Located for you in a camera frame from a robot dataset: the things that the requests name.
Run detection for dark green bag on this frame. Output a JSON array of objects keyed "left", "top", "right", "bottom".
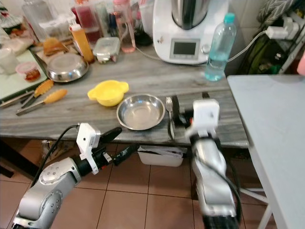
[{"left": 237, "top": 32, "right": 297, "bottom": 76}]

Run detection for red plastic container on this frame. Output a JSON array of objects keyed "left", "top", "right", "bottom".
[{"left": 71, "top": 0, "right": 102, "bottom": 42}]

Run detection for small tub red sauce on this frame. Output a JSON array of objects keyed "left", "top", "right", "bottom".
[{"left": 15, "top": 61, "right": 41, "bottom": 83}]

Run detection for orange sauce squeeze bottle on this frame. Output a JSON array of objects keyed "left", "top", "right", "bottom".
[{"left": 69, "top": 21, "right": 95, "bottom": 64}]

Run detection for pale green cutting board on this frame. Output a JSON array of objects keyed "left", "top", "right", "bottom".
[{"left": 0, "top": 49, "right": 49, "bottom": 102}]

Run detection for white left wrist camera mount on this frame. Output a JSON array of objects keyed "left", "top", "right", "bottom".
[{"left": 76, "top": 123, "right": 102, "bottom": 162}]

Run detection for clear plastic jar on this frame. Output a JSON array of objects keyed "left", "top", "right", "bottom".
[{"left": 21, "top": 0, "right": 51, "bottom": 40}]

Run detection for steel tongs orange tips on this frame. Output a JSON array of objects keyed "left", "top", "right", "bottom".
[
  {"left": 15, "top": 89, "right": 69, "bottom": 117},
  {"left": 0, "top": 79, "right": 54, "bottom": 108}
]

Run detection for grey patterned cloth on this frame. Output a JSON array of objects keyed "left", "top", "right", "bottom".
[{"left": 257, "top": 0, "right": 305, "bottom": 25}]

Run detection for yellow plastic bowl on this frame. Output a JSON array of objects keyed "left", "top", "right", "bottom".
[{"left": 87, "top": 80, "right": 130, "bottom": 107}]

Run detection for upturned steel bowl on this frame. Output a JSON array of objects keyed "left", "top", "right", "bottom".
[{"left": 46, "top": 52, "right": 90, "bottom": 83}]

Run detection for blue drink can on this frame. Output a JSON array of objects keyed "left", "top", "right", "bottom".
[{"left": 108, "top": 12, "right": 120, "bottom": 37}]

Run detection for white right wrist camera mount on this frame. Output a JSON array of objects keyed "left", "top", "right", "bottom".
[{"left": 186, "top": 99, "right": 220, "bottom": 139}]

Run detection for white kitchen cooking machine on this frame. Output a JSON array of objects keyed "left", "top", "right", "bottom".
[{"left": 152, "top": 0, "right": 230, "bottom": 65}]

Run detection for light grey side table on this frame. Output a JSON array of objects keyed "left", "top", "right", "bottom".
[{"left": 227, "top": 74, "right": 305, "bottom": 229}]

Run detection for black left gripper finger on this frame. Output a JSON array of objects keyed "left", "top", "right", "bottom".
[
  {"left": 114, "top": 145, "right": 140, "bottom": 167},
  {"left": 101, "top": 127, "right": 123, "bottom": 144}
]

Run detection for white plastic storage box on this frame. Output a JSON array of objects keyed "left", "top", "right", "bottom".
[{"left": 137, "top": 145, "right": 187, "bottom": 168}]

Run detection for shallow steel plate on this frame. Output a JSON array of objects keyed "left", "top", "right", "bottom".
[{"left": 117, "top": 94, "right": 167, "bottom": 131}]

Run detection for white mug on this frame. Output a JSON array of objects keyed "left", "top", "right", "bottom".
[{"left": 0, "top": 48, "right": 19, "bottom": 75}]

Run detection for brown bread bun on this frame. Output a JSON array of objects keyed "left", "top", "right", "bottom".
[{"left": 42, "top": 37, "right": 70, "bottom": 56}]

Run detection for white power adapter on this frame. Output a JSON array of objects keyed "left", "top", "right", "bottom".
[{"left": 265, "top": 26, "right": 289, "bottom": 41}]

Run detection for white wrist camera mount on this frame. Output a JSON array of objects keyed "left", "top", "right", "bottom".
[
  {"left": 76, "top": 123, "right": 102, "bottom": 162},
  {"left": 186, "top": 99, "right": 220, "bottom": 139}
]

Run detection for steel fork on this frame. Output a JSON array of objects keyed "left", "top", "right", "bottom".
[{"left": 165, "top": 96, "right": 176, "bottom": 141}]

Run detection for pink drinking bottle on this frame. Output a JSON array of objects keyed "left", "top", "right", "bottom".
[{"left": 113, "top": 0, "right": 136, "bottom": 53}]

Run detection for water bottle teal cap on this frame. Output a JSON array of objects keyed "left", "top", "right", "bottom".
[{"left": 203, "top": 12, "right": 238, "bottom": 82}]

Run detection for dark wooden table leg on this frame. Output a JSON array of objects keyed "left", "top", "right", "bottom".
[{"left": 0, "top": 138, "right": 40, "bottom": 179}]

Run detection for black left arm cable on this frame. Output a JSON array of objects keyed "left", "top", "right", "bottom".
[{"left": 30, "top": 125, "right": 80, "bottom": 187}]

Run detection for clear lidded food container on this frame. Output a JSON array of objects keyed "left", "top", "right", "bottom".
[{"left": 92, "top": 37, "right": 122, "bottom": 64}]

